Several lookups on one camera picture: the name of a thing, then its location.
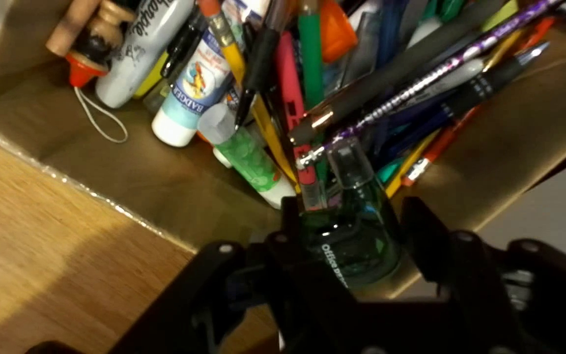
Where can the red pen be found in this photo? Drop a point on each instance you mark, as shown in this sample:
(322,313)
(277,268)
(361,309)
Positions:
(440,148)

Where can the yellow pencil orange eraser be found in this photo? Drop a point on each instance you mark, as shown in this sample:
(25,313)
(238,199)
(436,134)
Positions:
(234,60)

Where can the thick grey pen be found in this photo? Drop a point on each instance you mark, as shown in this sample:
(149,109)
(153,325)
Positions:
(393,79)

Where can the orange plastic object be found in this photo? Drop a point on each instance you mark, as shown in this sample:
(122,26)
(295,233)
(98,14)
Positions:
(334,32)

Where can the white open drawer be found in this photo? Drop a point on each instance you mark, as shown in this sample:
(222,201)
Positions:
(558,209)

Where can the purple patterned pencil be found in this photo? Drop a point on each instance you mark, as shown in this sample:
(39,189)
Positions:
(426,71)

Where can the white glue bottle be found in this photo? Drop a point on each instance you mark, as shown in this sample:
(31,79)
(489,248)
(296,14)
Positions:
(190,91)

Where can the short black marker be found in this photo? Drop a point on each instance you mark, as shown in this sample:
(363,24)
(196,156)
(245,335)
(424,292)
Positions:
(181,50)

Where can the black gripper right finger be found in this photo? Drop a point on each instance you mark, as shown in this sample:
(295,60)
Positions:
(426,227)

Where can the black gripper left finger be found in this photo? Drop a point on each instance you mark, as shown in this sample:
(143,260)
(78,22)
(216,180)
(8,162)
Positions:
(291,219)

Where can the brown cardboard box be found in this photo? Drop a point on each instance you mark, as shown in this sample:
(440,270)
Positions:
(165,189)

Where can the wooden kendama toy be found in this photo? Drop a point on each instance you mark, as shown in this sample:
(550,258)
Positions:
(98,32)

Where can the glossy black pen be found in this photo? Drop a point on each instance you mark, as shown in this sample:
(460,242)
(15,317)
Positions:
(259,60)

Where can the plain yellow pencil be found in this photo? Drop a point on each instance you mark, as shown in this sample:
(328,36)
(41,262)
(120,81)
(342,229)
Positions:
(407,168)

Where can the dark green black marker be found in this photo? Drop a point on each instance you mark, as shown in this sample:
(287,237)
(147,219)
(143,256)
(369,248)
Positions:
(361,242)

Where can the green glitter glue tube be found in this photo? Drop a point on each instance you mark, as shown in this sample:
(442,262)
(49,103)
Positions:
(249,158)

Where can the black pen silver tip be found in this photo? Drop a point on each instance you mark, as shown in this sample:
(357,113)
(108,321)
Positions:
(479,89)

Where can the pink pen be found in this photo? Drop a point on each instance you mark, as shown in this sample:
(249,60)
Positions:
(289,85)

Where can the grey Sharpie marker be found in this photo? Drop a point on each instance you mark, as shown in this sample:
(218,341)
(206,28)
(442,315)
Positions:
(137,46)

